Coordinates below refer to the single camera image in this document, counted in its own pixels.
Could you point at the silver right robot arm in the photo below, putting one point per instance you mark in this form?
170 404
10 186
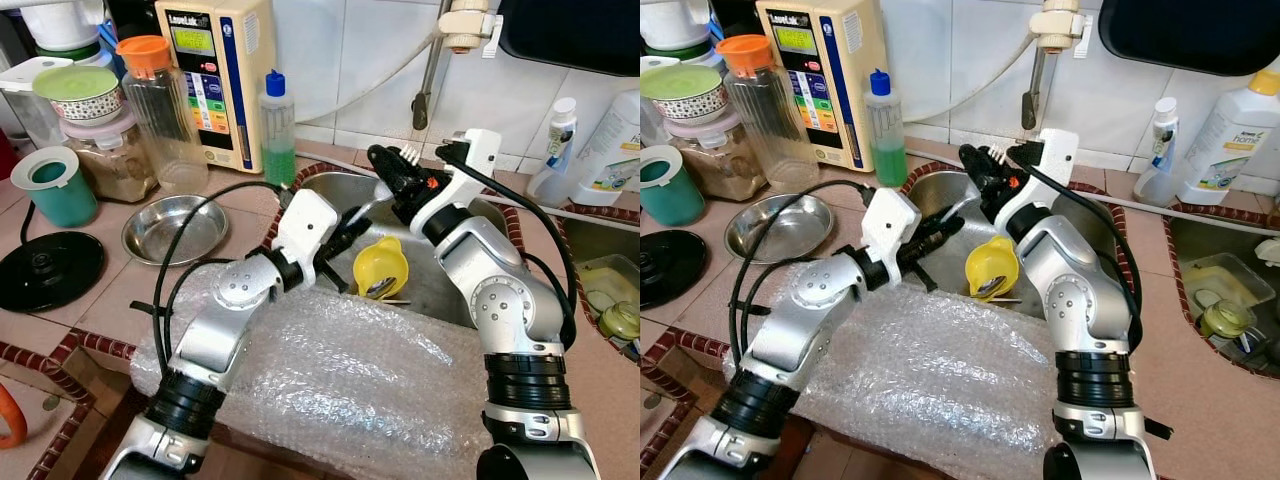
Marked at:
500 300
1085 300

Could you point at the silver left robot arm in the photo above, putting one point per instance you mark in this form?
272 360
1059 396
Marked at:
800 340
210 340

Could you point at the white kitchen appliance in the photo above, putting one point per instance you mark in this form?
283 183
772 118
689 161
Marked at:
65 25
675 25

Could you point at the stainless steel sink basin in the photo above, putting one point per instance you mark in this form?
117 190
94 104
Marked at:
1200 240
425 280
938 187
600 240

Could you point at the steel tap spout pipe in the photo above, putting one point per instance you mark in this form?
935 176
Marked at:
428 85
1033 85

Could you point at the green dish soap bottle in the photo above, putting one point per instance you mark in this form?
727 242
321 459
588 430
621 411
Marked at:
886 160
278 160

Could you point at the bubble wrap sheet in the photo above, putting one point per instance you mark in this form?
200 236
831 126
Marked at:
350 380
930 380

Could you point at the beige water ionizer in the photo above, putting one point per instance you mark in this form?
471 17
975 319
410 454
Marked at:
250 90
860 90

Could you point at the round steel dish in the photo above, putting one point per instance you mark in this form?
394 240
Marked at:
175 230
780 228

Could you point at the cream tap water filter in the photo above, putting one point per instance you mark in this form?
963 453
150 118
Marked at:
1058 25
465 25

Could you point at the small white spray bottle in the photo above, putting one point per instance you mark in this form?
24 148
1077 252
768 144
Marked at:
560 135
1162 135

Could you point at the clear jar orange lid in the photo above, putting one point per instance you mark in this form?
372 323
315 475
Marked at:
765 130
165 130

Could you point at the white bottle yellow cap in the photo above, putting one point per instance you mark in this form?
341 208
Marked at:
1225 140
610 150

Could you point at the clear plastic food container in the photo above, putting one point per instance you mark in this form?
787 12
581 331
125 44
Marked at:
600 275
1205 275

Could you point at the plastic container pink lid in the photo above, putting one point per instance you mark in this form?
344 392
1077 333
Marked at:
110 165
715 165

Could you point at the green glass jar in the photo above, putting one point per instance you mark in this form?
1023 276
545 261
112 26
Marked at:
620 320
1225 320

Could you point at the black round kettle base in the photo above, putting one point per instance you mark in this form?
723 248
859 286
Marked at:
670 270
50 272

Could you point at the teal cup white rim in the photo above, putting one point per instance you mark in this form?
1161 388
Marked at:
670 200
60 200

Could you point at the white round sink strainer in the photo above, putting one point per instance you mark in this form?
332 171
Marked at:
1270 250

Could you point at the patterned bowl green lid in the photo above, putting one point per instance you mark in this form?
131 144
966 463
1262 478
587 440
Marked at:
680 85
75 85

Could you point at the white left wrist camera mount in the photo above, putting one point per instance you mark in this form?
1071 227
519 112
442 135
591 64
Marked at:
890 225
305 225

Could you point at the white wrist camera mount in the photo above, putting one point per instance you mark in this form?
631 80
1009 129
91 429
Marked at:
890 225
1058 150
478 150
305 225

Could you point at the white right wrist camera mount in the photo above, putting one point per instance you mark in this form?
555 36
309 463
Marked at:
478 150
1058 150

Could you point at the black wall-hung tray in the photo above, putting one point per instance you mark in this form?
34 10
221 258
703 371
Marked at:
1190 35
570 35

